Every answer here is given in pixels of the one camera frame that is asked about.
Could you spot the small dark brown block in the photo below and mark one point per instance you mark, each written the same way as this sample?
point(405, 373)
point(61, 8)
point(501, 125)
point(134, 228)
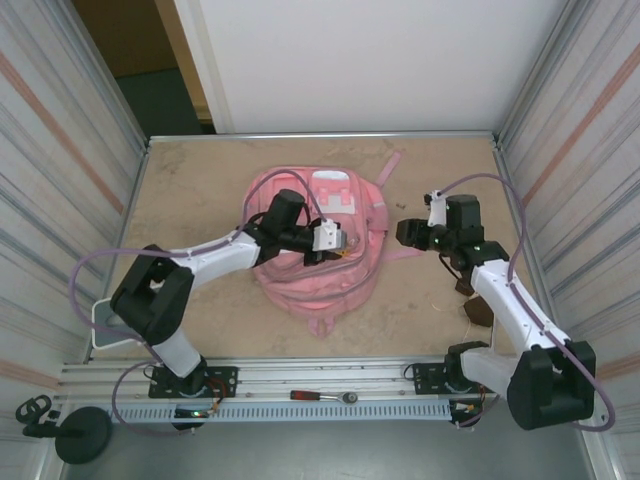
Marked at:
point(462, 287)

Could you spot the white door frame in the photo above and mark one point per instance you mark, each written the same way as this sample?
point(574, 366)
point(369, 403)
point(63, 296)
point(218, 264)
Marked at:
point(202, 65)

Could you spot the aluminium front rail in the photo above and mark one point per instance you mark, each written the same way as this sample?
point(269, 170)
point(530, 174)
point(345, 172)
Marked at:
point(320, 372)

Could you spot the pink backpack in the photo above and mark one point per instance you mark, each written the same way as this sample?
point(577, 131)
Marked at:
point(320, 285)

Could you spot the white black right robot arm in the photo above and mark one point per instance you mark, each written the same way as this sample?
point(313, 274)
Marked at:
point(510, 300)

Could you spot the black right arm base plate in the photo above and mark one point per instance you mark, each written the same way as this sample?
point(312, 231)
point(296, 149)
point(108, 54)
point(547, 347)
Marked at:
point(425, 377)

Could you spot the aluminium back rail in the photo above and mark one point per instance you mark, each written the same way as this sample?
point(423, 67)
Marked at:
point(250, 137)

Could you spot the aluminium rail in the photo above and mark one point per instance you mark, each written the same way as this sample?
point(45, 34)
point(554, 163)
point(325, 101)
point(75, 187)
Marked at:
point(250, 137)
point(320, 372)

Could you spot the small circuit board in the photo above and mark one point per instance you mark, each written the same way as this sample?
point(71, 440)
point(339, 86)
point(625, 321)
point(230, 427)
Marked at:
point(192, 413)
point(467, 409)

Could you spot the dark brown lump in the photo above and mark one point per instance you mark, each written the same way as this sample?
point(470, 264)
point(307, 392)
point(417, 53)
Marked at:
point(477, 312)

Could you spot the black round base stand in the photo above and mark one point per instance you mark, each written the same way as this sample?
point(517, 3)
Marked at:
point(82, 435)

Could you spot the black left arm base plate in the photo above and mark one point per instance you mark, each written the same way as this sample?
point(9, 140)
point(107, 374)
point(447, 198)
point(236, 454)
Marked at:
point(220, 377)

